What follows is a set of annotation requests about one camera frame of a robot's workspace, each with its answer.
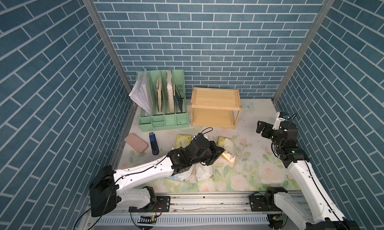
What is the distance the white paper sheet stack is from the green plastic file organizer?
2cm

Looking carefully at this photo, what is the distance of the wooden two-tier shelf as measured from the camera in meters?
0.91

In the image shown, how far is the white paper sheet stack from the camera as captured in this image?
0.91 meters
